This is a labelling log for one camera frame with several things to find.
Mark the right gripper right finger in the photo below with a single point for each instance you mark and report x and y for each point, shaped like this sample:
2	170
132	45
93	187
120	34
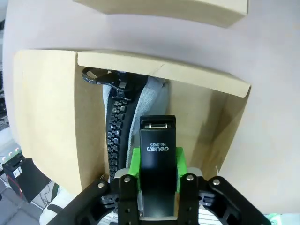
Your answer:
194	197

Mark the grey zippered pencil case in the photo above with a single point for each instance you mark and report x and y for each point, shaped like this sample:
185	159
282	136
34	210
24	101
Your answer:
150	100

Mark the brown cardboard box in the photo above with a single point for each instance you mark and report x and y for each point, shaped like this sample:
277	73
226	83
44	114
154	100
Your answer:
164	9
47	105

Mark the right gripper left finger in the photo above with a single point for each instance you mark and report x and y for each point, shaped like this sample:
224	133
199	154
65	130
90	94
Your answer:
126	197

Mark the black equipment box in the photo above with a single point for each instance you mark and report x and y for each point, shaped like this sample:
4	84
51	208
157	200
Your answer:
25	178

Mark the black stapler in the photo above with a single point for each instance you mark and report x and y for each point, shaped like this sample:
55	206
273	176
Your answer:
158	168

